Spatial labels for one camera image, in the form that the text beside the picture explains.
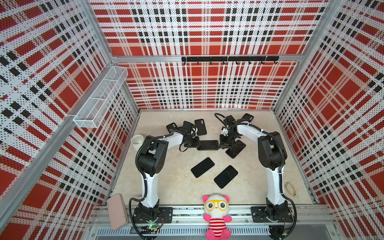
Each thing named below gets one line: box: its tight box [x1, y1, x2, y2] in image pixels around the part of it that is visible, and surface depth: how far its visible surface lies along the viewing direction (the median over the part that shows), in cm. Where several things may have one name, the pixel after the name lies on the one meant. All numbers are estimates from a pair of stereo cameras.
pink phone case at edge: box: [107, 193, 129, 231], surface depth 75 cm
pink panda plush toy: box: [202, 194, 233, 240], surface depth 70 cm
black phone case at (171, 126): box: [166, 122, 178, 134], surface depth 113 cm
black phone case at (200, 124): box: [194, 118, 207, 136], surface depth 113 cm
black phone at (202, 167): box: [190, 157, 215, 178], surface depth 93 cm
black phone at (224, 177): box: [214, 165, 239, 189], surface depth 88 cm
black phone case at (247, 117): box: [242, 113, 254, 123], surface depth 120 cm
